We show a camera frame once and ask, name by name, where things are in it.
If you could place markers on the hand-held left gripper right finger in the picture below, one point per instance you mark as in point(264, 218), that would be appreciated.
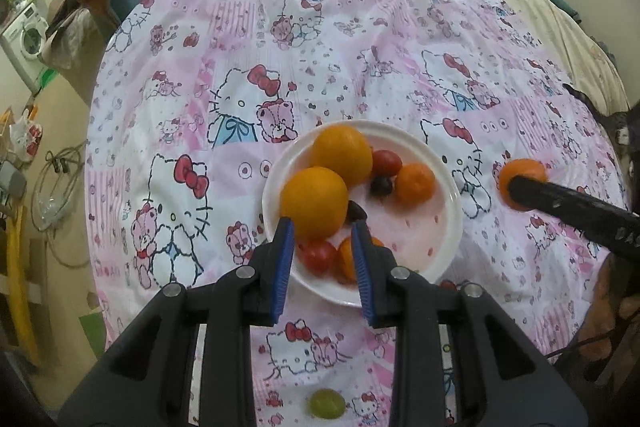
point(361, 267)

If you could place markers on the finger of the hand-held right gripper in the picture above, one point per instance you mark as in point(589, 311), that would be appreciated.
point(575, 209)

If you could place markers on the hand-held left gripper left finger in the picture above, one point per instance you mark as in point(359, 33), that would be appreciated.
point(282, 267)

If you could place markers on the small mandarin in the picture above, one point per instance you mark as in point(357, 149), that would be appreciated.
point(520, 168)
point(415, 183)
point(345, 258)

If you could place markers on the red cherry tomato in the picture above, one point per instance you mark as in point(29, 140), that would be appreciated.
point(386, 162)
point(319, 256)

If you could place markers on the dark purple grape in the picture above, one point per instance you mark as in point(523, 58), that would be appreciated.
point(356, 210)
point(381, 187)

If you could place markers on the pink plate with white rim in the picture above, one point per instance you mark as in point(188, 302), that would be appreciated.
point(420, 227)

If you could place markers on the large orange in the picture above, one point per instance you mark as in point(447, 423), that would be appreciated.
point(314, 202)

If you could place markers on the dark tabby cat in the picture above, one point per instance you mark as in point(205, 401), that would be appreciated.
point(617, 122)

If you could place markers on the medium orange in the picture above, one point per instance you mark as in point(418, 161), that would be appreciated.
point(342, 152)

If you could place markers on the green grape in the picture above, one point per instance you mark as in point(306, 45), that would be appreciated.
point(326, 403)

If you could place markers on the pink cartoon printed blanket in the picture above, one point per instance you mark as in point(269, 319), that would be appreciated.
point(210, 57)

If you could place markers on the yellow board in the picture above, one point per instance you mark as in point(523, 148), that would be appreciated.
point(22, 287)

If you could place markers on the white plastic bag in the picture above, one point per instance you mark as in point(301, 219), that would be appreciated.
point(25, 137)

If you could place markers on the white washing machine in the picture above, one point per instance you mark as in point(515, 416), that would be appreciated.
point(25, 39)

